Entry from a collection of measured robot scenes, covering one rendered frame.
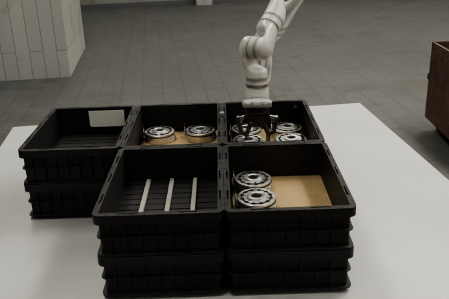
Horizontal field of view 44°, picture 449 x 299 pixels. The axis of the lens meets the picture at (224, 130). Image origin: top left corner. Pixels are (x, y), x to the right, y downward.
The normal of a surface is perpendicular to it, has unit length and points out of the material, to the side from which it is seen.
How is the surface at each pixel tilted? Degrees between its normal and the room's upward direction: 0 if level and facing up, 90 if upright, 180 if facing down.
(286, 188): 0
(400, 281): 0
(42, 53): 90
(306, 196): 0
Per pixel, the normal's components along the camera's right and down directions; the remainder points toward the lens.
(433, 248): -0.03, -0.93
